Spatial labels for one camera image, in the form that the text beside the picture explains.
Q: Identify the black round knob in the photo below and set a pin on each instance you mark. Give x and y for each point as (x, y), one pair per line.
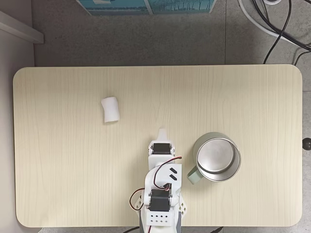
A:
(307, 144)

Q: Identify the green steel mug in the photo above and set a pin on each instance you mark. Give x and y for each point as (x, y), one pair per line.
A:
(217, 155)

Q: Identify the white gauze dressing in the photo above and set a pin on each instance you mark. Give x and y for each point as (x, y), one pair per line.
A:
(111, 109)

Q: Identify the white shelf board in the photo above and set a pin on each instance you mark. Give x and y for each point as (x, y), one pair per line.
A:
(19, 28)

